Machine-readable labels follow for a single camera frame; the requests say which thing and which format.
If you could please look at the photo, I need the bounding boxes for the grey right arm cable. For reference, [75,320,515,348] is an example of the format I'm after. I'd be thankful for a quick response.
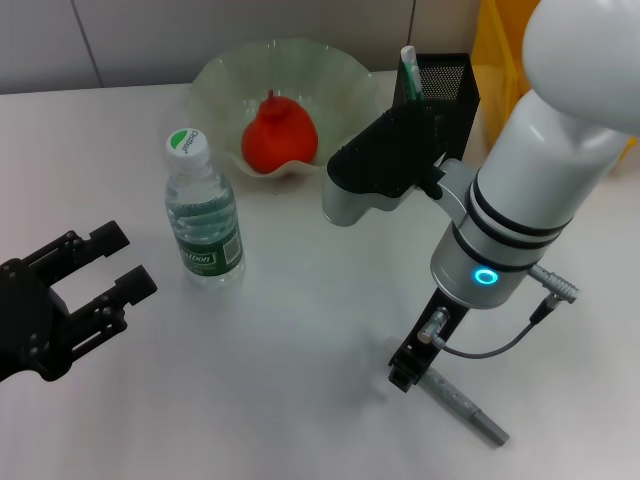
[418,264,584,359]

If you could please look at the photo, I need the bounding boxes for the orange fruit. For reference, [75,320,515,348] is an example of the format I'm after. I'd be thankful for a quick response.
[241,90,320,175]

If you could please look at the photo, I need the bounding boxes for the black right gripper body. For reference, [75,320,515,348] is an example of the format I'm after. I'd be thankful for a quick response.
[398,288,469,372]

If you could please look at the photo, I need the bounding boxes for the black mesh pen holder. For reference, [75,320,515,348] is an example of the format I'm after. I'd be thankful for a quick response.
[392,52,481,156]

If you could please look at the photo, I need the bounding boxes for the pale green wavy glass bowl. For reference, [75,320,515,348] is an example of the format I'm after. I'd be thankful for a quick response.
[185,37,379,182]

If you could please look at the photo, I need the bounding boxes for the clear green-label water bottle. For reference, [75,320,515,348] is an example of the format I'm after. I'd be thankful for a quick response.
[163,128,246,289]

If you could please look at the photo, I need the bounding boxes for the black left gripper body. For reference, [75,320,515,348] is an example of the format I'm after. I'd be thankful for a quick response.
[0,256,72,385]

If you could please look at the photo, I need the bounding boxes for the grey marker pen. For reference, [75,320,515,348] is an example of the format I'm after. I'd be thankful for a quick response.
[382,337,510,446]

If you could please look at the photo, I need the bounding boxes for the yellow plastic bin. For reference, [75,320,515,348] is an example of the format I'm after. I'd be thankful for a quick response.
[471,0,640,176]

